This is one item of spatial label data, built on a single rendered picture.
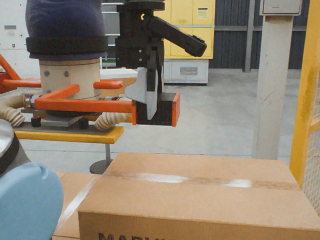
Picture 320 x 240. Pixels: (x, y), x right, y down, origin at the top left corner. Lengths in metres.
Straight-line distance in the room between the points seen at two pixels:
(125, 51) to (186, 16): 7.55
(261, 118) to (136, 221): 1.24
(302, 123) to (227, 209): 0.63
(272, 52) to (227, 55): 9.72
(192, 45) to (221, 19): 10.90
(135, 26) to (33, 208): 0.38
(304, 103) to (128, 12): 0.91
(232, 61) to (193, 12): 3.92
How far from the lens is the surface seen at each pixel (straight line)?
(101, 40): 0.86
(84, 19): 0.83
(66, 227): 1.49
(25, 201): 0.32
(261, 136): 1.89
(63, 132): 0.84
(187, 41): 0.55
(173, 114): 0.56
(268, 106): 1.85
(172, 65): 8.19
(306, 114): 1.32
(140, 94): 0.56
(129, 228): 0.81
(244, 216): 0.80
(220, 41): 11.44
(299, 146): 1.36
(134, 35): 0.58
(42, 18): 0.84
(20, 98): 1.00
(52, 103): 0.66
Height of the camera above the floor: 1.38
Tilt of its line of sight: 16 degrees down
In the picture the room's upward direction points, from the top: straight up
